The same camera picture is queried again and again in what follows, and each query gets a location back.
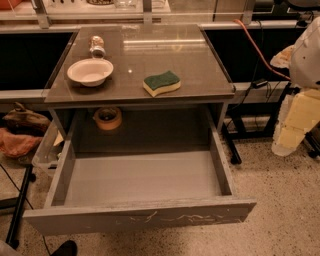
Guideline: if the orange cable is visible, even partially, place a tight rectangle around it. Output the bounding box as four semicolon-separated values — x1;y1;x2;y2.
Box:
233;18;292;82

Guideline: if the grey cabinet table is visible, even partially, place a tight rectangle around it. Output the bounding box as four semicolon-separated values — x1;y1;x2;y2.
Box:
45;24;234;154

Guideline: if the white bowl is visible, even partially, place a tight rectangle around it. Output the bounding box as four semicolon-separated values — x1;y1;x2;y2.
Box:
67;58;114;87

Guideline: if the black shoe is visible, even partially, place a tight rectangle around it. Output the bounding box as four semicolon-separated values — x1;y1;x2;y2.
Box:
50;240;78;256

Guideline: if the black power adapter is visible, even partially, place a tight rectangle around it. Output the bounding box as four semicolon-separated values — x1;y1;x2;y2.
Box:
251;79;268;89

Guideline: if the brown bag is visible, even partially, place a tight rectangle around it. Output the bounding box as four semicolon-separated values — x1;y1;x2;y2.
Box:
3;102;51;137

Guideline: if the roll of tan tape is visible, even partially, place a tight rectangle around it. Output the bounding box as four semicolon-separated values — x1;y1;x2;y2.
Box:
93;107;122;131

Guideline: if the black stand leg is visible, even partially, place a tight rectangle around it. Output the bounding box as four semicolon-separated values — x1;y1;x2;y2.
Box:
6;165;36;249

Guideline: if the green and yellow sponge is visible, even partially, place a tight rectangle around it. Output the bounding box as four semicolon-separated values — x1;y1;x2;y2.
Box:
143;71;181;97

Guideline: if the black table leg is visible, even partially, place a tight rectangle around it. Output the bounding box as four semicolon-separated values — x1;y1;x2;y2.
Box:
221;124;242;165

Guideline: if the overturned glass jar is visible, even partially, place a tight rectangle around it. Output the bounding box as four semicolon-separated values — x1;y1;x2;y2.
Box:
89;36;106;58

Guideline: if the grey open drawer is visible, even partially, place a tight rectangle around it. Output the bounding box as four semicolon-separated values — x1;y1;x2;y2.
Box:
24;107;256;235

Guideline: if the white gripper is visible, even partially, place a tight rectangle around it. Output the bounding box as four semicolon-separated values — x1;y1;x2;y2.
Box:
270;17;320;157

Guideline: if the orange cloth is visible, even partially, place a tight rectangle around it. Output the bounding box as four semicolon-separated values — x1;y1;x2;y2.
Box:
0;128;42;158

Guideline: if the clear plastic bin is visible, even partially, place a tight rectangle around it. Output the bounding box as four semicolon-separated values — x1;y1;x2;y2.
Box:
32;122;64;177

